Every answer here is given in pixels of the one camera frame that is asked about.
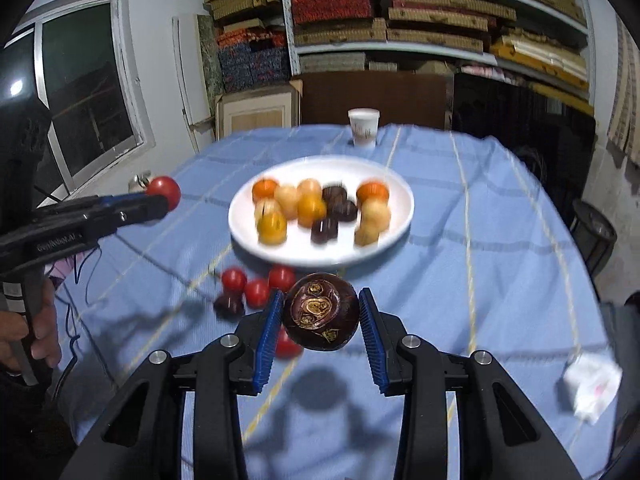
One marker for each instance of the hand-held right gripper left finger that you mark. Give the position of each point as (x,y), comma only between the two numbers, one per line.
(270,345)

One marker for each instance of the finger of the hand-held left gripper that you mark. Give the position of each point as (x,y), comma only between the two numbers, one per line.
(140,212)
(115,200)

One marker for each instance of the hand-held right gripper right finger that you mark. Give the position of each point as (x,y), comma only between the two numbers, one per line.
(372,350)

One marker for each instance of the red tomato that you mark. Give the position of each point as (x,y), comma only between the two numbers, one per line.
(233,279)
(281,277)
(256,293)
(165,190)
(290,347)

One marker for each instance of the patterned dark passion fruit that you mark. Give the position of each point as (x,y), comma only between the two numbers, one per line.
(320,312)

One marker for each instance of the white oval plate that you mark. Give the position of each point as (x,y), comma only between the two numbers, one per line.
(300,251)

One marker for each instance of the tan round pear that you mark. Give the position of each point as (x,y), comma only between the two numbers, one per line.
(367,234)

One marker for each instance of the small orange persimmon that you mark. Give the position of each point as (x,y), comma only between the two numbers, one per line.
(272,227)

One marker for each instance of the smooth dark passion fruit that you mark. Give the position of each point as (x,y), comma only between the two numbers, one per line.
(325,230)

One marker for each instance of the large orange persimmon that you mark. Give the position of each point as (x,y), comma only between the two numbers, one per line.
(311,210)

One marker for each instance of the large dark passion fruit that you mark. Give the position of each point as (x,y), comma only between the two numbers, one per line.
(344,210)

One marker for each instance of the pale orange persimmon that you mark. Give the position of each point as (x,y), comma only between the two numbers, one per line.
(287,199)

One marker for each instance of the wrinkled dark passion fruit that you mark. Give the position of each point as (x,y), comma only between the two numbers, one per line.
(334,192)

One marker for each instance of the pale yellow apricot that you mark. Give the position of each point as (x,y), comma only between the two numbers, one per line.
(310,187)

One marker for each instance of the person's left hand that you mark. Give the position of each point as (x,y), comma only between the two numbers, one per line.
(48,330)

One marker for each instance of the white drink can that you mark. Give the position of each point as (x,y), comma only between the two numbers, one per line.
(138,181)

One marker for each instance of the small dark plum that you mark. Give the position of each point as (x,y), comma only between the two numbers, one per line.
(229,306)

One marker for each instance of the striped yellow pepino melon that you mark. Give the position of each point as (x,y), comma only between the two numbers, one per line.
(266,207)
(376,212)

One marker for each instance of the tangerine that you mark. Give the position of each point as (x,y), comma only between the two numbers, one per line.
(372,191)
(265,189)

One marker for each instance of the blue checked tablecloth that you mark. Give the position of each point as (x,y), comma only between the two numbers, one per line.
(475,270)

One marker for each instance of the white leaning board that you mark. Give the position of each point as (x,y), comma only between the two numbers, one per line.
(186,85)

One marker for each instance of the cardboard framed panel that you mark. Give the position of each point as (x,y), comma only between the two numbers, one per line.
(255,110)

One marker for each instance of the pile of patterned boxes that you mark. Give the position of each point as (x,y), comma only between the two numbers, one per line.
(250,50)

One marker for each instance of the white metal shelf unit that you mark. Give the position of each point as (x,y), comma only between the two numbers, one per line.
(290,60)

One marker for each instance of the white paper cup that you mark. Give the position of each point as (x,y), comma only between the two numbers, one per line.
(363,127)

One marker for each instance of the crumpled white tissue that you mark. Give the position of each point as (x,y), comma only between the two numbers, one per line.
(592,385)

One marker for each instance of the brown wooden board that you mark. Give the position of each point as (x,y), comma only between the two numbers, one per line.
(330,95)

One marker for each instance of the black waste bin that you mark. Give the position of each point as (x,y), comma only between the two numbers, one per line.
(592,235)

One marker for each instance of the stacks of woven flat boxes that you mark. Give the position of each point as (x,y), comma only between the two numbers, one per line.
(435,17)

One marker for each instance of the hanging woven bamboo mat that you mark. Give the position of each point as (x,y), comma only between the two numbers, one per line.
(625,90)

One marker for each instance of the window with metal frame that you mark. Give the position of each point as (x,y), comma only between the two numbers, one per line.
(85,85)

